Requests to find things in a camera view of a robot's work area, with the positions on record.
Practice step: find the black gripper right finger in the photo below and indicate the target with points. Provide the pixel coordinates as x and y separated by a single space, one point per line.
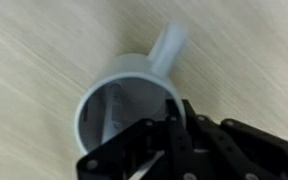
215 155

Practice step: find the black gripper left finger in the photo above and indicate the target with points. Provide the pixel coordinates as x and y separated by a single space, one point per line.
180 145

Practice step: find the grey marker pen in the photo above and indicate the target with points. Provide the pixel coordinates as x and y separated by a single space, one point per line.
113 116

